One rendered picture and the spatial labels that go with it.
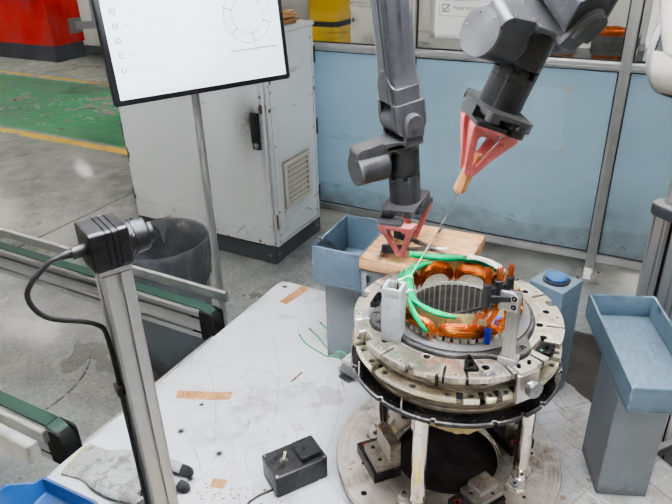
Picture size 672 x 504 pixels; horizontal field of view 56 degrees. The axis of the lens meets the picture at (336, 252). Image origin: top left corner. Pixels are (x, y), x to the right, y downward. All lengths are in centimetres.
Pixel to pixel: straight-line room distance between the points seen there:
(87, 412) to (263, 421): 147
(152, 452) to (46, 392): 209
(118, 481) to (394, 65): 84
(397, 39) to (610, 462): 76
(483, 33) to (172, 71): 114
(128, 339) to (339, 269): 66
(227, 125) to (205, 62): 148
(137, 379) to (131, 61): 116
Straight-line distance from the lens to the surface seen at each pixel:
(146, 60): 176
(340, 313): 135
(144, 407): 73
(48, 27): 448
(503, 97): 84
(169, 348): 265
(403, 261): 121
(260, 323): 156
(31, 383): 292
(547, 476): 119
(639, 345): 113
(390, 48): 106
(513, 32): 79
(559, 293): 122
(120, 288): 65
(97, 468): 125
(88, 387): 279
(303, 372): 139
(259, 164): 323
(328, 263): 127
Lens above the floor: 164
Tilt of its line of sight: 28 degrees down
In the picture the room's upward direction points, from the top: 2 degrees counter-clockwise
